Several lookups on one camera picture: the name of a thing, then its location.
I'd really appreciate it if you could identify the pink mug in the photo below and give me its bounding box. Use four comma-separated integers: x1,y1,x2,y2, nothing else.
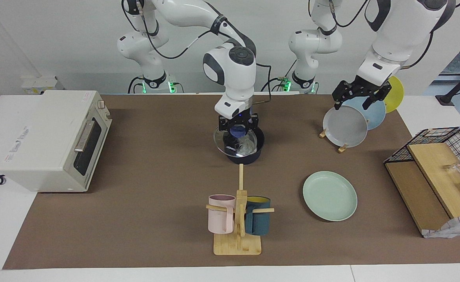
208,194,237,235

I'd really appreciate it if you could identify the wooden mug tree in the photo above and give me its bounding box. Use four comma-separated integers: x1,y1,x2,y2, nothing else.
205,163,275,256

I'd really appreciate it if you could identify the grey plate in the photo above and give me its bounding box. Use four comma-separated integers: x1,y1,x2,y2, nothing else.
322,105,369,148

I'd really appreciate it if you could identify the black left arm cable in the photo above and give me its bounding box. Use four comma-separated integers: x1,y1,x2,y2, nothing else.
330,0,460,70

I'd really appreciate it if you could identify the dark teal mug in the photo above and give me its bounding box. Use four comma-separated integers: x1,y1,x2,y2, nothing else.
244,196,272,236

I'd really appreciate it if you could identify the light green plate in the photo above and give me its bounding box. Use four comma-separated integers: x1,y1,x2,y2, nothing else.
302,171,359,222

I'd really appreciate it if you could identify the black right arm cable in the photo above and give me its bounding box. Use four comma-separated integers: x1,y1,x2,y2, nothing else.
121,0,273,105

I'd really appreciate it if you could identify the small white box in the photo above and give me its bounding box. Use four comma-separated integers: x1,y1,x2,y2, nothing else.
21,75,64,96

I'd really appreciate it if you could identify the brown flat board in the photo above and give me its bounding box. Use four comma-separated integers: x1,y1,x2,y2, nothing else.
384,161,451,234

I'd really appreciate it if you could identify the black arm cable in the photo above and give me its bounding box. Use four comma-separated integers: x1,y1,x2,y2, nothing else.
330,0,460,70
121,0,273,105

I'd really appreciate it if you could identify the black stand base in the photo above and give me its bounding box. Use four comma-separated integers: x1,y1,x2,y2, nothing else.
435,62,460,106

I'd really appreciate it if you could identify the beige toaster oven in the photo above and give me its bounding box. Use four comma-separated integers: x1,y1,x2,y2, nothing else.
0,90,112,193

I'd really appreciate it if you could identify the black pot purple handle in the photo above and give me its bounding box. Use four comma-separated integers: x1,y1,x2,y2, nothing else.
224,127,265,165

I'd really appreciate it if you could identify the glass lid purple knob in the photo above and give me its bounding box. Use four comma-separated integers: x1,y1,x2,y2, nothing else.
213,125,259,156

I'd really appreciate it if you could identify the wooden plate rack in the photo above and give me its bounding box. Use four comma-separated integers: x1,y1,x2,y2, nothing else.
319,129,349,154

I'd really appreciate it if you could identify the light blue plate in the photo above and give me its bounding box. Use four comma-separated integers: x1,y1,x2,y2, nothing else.
342,96,387,131

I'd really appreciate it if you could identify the clear glass cup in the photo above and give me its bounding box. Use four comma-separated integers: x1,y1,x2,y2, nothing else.
443,160,460,185

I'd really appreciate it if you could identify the yellow plate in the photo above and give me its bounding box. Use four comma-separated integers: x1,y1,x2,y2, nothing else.
382,76,405,114

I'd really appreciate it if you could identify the white vermicelli bundle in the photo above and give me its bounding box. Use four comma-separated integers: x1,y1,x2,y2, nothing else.
233,135,256,155

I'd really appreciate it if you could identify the brown table mat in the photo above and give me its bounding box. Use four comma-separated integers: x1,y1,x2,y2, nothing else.
3,94,460,270

